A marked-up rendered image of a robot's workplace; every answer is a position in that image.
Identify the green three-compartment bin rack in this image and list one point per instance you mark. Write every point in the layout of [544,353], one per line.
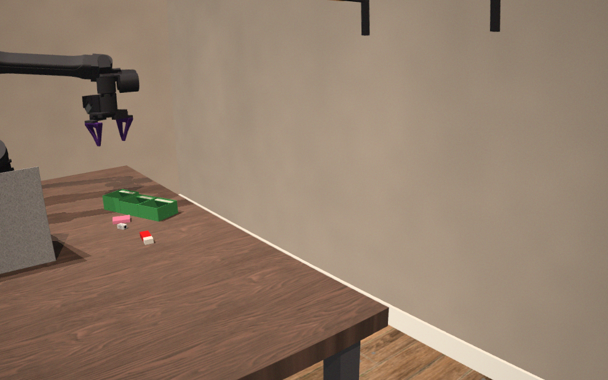
[139,205]

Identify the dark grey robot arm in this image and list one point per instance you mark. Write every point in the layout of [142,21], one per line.
[127,80]

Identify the red and white eraser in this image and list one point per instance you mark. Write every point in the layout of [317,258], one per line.
[146,237]

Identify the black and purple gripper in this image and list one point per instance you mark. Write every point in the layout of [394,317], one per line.
[108,107]

